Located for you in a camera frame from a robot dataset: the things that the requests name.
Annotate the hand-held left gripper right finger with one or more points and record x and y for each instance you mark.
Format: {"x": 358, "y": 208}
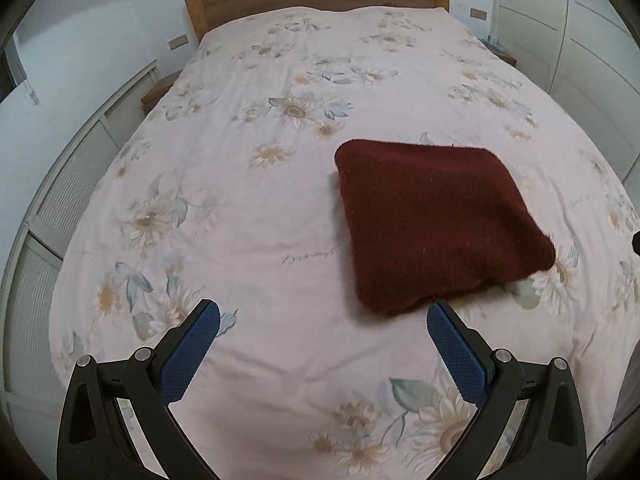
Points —
{"x": 457, "y": 355}

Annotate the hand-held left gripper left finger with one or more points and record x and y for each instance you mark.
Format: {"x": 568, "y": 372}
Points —
{"x": 192, "y": 355}

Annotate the dark red towel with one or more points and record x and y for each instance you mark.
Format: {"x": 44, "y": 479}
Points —
{"x": 435, "y": 220}

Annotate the floral bed cover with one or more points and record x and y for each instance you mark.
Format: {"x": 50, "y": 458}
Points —
{"x": 250, "y": 210}

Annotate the white wardrobe doors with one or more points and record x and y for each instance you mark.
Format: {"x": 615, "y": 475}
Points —
{"x": 575, "y": 35}

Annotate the wooden nightstand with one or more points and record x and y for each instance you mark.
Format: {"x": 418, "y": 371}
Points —
{"x": 157, "y": 91}
{"x": 505, "y": 58}

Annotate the wall socket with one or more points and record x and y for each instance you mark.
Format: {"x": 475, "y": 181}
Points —
{"x": 178, "y": 42}
{"x": 478, "y": 13}

